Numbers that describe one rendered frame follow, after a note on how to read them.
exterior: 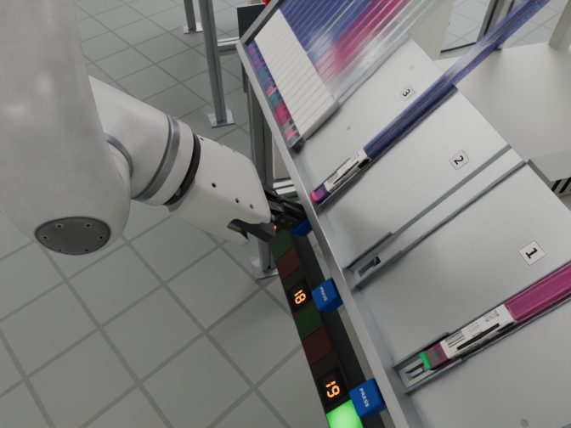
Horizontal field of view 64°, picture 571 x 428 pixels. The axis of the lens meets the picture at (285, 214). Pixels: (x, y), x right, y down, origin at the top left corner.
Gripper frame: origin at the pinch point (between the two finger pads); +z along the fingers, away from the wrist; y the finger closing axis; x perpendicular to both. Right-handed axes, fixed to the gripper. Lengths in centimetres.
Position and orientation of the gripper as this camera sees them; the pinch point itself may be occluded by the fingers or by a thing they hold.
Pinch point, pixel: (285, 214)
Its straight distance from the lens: 53.4
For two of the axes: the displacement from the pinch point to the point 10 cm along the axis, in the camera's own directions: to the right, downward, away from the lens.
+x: 6.6, -6.1, -4.3
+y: 2.8, 7.3, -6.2
